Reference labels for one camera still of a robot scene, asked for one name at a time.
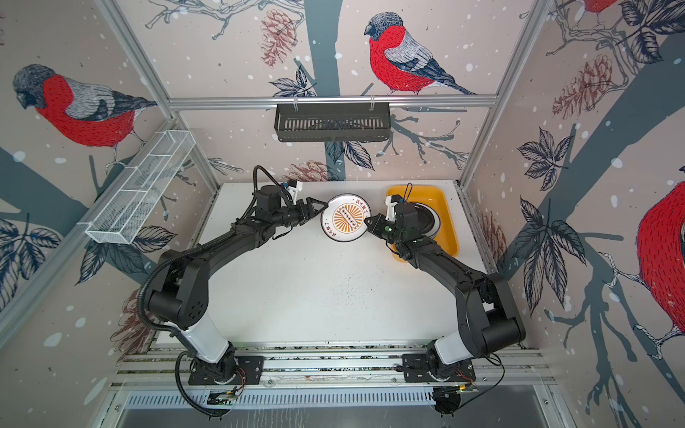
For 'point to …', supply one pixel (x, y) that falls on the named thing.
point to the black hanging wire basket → (336, 123)
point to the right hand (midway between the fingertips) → (363, 222)
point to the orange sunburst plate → (342, 219)
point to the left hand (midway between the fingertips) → (323, 208)
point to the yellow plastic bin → (434, 196)
